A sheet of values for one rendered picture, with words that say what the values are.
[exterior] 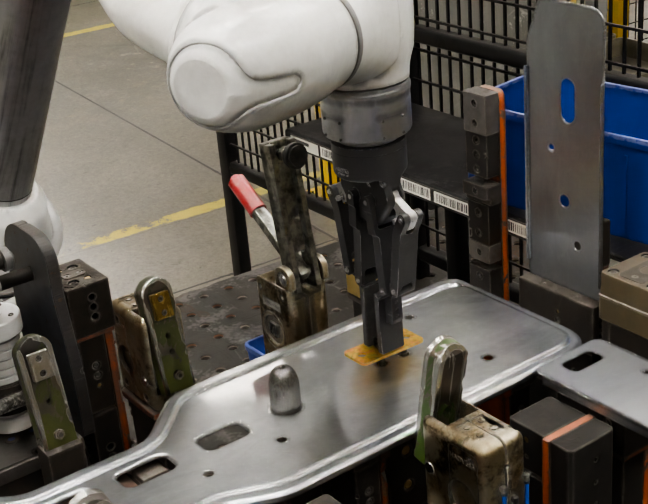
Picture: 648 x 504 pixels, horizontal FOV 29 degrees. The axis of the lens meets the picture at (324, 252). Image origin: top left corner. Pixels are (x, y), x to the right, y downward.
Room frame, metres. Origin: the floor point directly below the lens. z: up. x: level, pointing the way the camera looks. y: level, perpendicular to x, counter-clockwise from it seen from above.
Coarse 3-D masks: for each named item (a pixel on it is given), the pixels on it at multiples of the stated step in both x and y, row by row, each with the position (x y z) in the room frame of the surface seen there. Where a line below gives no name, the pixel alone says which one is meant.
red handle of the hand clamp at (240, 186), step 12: (240, 180) 1.38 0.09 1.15; (240, 192) 1.37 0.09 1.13; (252, 192) 1.37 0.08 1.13; (252, 204) 1.35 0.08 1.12; (264, 204) 1.36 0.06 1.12; (252, 216) 1.35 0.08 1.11; (264, 216) 1.34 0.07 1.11; (264, 228) 1.33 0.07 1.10; (276, 240) 1.31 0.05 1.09; (300, 264) 1.29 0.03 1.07; (300, 276) 1.28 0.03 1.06
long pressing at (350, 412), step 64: (448, 320) 1.26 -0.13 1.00; (512, 320) 1.24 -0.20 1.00; (256, 384) 1.15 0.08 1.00; (320, 384) 1.14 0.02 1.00; (384, 384) 1.13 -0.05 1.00; (512, 384) 1.12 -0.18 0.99; (192, 448) 1.04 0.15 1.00; (256, 448) 1.03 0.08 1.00; (320, 448) 1.02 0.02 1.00; (384, 448) 1.02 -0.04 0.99
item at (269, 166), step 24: (264, 144) 1.30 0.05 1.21; (288, 144) 1.28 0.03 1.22; (264, 168) 1.30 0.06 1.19; (288, 168) 1.31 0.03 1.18; (288, 192) 1.30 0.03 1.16; (288, 216) 1.29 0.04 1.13; (288, 240) 1.28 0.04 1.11; (312, 240) 1.29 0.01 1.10; (288, 264) 1.28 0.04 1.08; (312, 264) 1.29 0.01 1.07
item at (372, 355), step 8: (376, 336) 1.18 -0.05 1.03; (408, 336) 1.20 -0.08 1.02; (416, 336) 1.19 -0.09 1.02; (376, 344) 1.17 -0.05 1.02; (408, 344) 1.17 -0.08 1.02; (416, 344) 1.18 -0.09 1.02; (344, 352) 1.17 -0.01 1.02; (352, 352) 1.16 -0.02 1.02; (360, 352) 1.16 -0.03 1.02; (368, 352) 1.16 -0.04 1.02; (376, 352) 1.16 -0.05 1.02; (392, 352) 1.16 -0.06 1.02; (360, 360) 1.15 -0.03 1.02; (368, 360) 1.14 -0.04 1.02; (376, 360) 1.15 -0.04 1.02
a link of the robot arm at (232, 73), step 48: (144, 0) 1.13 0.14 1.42; (192, 0) 1.07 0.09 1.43; (240, 0) 1.04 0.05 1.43; (288, 0) 1.05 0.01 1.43; (336, 0) 1.09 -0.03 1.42; (144, 48) 1.12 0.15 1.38; (192, 48) 0.99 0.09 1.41; (240, 48) 0.98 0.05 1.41; (288, 48) 1.01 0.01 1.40; (336, 48) 1.05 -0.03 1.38; (192, 96) 0.99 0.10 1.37; (240, 96) 0.97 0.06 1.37; (288, 96) 1.00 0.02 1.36
